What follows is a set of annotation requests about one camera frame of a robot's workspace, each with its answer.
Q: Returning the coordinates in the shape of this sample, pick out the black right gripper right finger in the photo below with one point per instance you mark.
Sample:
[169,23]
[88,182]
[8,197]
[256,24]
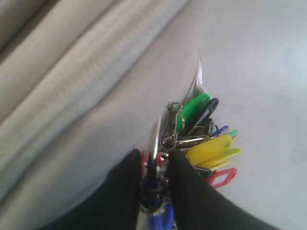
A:
[198,206]

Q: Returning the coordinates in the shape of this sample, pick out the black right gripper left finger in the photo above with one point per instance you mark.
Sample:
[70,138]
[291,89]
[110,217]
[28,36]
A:
[113,206]

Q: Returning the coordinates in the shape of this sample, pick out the colourful key tag bunch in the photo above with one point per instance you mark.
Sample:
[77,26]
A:
[189,129]

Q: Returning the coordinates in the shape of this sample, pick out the beige duffel bag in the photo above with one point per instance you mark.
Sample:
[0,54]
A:
[64,66]

